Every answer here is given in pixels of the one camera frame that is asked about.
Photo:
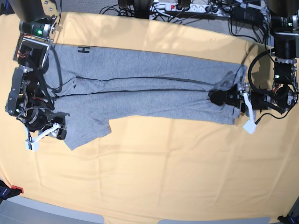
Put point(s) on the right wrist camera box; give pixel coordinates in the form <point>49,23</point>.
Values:
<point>32,145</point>

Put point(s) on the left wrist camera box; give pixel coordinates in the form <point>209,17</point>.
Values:
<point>250,126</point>

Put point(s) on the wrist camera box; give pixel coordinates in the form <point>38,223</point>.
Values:
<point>250,126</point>
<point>32,145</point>

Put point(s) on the black power adapter box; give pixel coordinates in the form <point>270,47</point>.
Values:
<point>249,15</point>

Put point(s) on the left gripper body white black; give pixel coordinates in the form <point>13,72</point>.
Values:
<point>244,96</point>

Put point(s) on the yellow table cloth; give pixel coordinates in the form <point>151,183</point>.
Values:
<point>149,169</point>

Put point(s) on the red black clamp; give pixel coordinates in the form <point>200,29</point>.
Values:
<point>7,192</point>

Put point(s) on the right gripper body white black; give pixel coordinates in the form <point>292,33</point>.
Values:
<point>50,129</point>

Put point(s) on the white power strip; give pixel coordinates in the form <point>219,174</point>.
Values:
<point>172,9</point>

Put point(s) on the black clamp right corner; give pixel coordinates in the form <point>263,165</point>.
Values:
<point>288,219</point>

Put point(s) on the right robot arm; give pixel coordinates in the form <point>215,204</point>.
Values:
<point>29,101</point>

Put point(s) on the grey t-shirt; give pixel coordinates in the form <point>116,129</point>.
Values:
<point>92,85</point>

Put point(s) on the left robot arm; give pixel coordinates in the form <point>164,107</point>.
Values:
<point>282,24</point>

